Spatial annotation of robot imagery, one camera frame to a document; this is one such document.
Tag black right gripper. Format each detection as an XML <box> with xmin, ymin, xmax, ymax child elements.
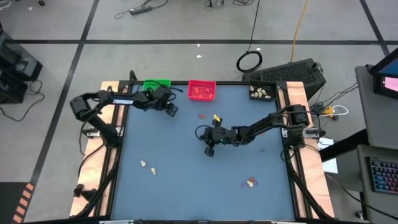
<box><xmin>201</xmin><ymin>119</ymin><xmax>239</xmax><ymax>157</ymax></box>

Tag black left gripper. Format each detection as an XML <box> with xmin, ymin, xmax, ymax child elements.
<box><xmin>151</xmin><ymin>85</ymin><xmax>179</xmax><ymax>118</ymax></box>

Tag green plastic basket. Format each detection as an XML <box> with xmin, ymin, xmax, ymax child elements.
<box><xmin>142</xmin><ymin>78</ymin><xmax>172</xmax><ymax>92</ymax></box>

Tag red plastic basket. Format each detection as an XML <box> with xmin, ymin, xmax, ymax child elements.
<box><xmin>188</xmin><ymin>79</ymin><xmax>217</xmax><ymax>101</ymax></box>

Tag black plastic basket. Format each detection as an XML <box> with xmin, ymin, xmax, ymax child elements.
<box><xmin>248</xmin><ymin>80</ymin><xmax>278</xmax><ymax>101</ymax></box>

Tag wooden side board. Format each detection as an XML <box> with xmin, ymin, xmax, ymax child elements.
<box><xmin>70</xmin><ymin>81</ymin><xmax>129</xmax><ymax>218</ymax></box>
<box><xmin>285</xmin><ymin>81</ymin><xmax>335</xmax><ymax>218</ymax></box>

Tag black power strip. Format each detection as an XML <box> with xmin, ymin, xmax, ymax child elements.
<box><xmin>129</xmin><ymin>6</ymin><xmax>153</xmax><ymax>16</ymax></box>

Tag white paper sheet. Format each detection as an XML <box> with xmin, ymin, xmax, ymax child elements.
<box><xmin>320</xmin><ymin>136</ymin><xmax>339</xmax><ymax>175</ymax></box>

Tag black desk bar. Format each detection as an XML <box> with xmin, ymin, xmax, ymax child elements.
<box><xmin>319</xmin><ymin>128</ymin><xmax>369</xmax><ymax>162</ymax></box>

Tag black floor equipment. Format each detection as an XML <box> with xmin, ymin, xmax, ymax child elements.
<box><xmin>0</xmin><ymin>23</ymin><xmax>44</xmax><ymax>104</ymax></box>

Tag grey desk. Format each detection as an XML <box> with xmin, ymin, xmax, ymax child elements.
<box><xmin>356</xmin><ymin>144</ymin><xmax>398</xmax><ymax>224</ymax></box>
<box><xmin>355</xmin><ymin>64</ymin><xmax>398</xmax><ymax>150</ymax></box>

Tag backlit keyboard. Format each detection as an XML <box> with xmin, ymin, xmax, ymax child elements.
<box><xmin>366</xmin><ymin>156</ymin><xmax>398</xmax><ymax>196</ymax></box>

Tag desk monitor with lit screen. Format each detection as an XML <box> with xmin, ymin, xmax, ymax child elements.
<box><xmin>369</xmin><ymin>46</ymin><xmax>398</xmax><ymax>100</ymax></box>

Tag black orange striped mat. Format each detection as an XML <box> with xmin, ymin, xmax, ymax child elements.
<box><xmin>0</xmin><ymin>182</ymin><xmax>35</xmax><ymax>224</ymax></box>

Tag black right camera cable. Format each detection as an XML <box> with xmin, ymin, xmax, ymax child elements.
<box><xmin>195</xmin><ymin>124</ymin><xmax>215</xmax><ymax>142</ymax></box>

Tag black camera cable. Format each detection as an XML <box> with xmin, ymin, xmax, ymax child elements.
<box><xmin>146</xmin><ymin>80</ymin><xmax>184</xmax><ymax>93</ymax></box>
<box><xmin>195</xmin><ymin>124</ymin><xmax>215</xmax><ymax>142</ymax></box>

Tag black left camera cable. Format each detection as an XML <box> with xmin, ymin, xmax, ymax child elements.
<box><xmin>146</xmin><ymin>80</ymin><xmax>184</xmax><ymax>93</ymax></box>

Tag black table frame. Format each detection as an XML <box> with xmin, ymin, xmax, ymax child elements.
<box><xmin>98</xmin><ymin>70</ymin><xmax>301</xmax><ymax>224</ymax></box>

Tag black coiled floor cable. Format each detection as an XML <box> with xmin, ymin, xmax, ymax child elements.
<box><xmin>236</xmin><ymin>0</ymin><xmax>264</xmax><ymax>73</ymax></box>

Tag grey metal bracket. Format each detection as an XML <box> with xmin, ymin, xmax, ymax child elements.
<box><xmin>303</xmin><ymin>126</ymin><xmax>320</xmax><ymax>138</ymax></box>

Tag black bracket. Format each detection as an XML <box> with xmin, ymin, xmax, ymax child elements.
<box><xmin>73</xmin><ymin>183</ymin><xmax>98</xmax><ymax>202</ymax></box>

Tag white cable loop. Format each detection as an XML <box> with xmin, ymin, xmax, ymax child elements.
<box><xmin>331</xmin><ymin>105</ymin><xmax>349</xmax><ymax>116</ymax></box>

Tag yellow hanging cable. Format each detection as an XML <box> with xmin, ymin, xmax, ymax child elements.
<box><xmin>290</xmin><ymin>0</ymin><xmax>309</xmax><ymax>62</ymax></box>

